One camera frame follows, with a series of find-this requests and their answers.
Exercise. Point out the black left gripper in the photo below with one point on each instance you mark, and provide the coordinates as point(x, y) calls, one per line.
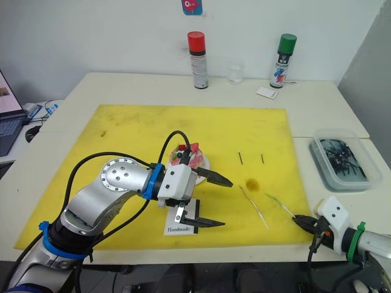
point(178, 203)

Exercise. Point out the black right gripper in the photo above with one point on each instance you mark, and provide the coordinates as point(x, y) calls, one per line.
point(325, 236)

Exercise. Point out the white Handmade matchbox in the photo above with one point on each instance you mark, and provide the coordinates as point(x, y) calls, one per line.
point(191, 208)

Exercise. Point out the thin green candle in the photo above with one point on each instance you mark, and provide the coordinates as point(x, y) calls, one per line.
point(285, 208)

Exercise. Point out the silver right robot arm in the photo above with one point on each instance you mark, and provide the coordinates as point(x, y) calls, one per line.
point(377, 244)

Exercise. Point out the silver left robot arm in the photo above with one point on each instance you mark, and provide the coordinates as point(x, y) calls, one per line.
point(122, 177)

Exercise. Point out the pink white toy cake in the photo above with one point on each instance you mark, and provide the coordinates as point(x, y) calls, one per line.
point(197, 158)

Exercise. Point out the charred matches heap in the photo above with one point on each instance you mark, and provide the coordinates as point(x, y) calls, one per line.
point(342, 158)

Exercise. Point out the clear plastic water container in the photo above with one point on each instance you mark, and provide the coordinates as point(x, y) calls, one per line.
point(323, 178)

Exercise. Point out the thin dark match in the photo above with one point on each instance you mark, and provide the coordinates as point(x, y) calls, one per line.
point(262, 159)
point(240, 158)

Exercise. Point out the yellow table mat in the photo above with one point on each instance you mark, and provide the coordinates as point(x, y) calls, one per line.
point(137, 137)

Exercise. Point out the small white card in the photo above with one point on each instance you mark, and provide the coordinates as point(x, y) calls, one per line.
point(266, 92)

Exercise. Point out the clear glass beaker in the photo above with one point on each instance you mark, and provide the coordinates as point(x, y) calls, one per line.
point(235, 76)

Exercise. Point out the red cap spray can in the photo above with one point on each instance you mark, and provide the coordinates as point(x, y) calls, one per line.
point(200, 67)

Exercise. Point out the green cap spray can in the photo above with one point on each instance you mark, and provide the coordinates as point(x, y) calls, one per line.
point(281, 70)

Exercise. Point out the white box blue label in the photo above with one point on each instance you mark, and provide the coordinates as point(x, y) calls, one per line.
point(55, 107)
point(32, 111)

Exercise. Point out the dark computer mouse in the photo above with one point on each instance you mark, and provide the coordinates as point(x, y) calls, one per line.
point(32, 133)

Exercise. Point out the open laptop computer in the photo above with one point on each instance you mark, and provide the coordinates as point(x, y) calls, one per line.
point(9, 128)

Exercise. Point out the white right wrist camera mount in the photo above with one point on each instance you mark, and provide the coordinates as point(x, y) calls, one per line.
point(334, 213)

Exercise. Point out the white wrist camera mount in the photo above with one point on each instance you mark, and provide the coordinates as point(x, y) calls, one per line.
point(175, 183)
point(334, 213)

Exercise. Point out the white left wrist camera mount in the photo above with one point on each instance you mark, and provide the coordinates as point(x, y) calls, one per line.
point(175, 183)

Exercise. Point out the blue pink wall sticker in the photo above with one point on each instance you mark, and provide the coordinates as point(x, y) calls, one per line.
point(192, 7)

